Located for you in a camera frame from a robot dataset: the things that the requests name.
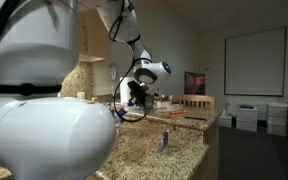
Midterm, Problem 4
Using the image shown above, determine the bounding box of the white projection screen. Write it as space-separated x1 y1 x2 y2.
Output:
224 26 288 98

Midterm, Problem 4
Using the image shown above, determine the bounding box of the thick black cable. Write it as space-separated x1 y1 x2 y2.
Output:
0 0 64 98

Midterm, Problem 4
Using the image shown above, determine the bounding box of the small white bin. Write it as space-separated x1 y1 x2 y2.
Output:
218 110 234 129

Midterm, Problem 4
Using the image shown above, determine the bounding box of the white plate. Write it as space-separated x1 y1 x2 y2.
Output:
165 103 185 113

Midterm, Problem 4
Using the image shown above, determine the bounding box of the white storage box stack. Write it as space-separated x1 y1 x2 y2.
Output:
235 104 259 133

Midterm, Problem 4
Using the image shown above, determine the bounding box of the black pen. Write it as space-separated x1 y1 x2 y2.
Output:
183 116 208 122

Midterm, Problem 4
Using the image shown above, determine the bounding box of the white drawer unit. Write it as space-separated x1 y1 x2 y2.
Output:
266 102 288 137

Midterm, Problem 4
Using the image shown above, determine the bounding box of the wooden counter cabinet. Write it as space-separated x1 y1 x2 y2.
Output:
190 114 222 180

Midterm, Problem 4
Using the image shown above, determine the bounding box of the wooden wall cabinet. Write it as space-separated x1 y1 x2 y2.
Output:
78 9 113 64

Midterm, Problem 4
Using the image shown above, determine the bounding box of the wooden chair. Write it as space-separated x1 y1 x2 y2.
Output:
171 94 217 112

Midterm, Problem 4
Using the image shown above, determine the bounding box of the small white container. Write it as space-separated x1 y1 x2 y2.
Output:
155 99 172 109

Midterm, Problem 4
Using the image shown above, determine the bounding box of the white wall phone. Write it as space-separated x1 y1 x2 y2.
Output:
109 64 119 82

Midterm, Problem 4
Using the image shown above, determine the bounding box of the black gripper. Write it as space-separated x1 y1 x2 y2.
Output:
127 81 153 112

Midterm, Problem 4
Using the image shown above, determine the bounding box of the orange marker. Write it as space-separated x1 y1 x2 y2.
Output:
168 110 187 117

